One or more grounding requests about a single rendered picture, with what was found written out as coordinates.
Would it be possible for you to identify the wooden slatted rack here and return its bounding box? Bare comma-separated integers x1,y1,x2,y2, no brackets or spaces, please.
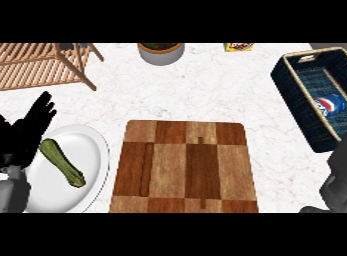
0,42,105,94

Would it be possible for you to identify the brown checkered cutting board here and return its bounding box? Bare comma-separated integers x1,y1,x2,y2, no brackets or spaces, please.
108,119,260,214

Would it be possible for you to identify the blue soda can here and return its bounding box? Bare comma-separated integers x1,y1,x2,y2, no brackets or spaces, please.
313,93,347,117

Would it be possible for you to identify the grey plant pot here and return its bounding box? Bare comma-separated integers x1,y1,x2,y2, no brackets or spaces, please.
136,42,186,67

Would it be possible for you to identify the dark blue wicker basket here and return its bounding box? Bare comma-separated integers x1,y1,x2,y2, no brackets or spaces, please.
269,46,347,154

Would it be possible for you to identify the yellow box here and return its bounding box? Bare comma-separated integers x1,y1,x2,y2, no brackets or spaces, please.
223,42,256,53

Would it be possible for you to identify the green zucchini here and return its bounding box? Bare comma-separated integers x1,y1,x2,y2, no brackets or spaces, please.
37,138,87,189

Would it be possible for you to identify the white oval plate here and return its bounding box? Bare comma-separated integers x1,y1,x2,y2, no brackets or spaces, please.
21,124,111,214

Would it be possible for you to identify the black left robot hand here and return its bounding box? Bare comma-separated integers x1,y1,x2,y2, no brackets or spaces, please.
0,90,58,173

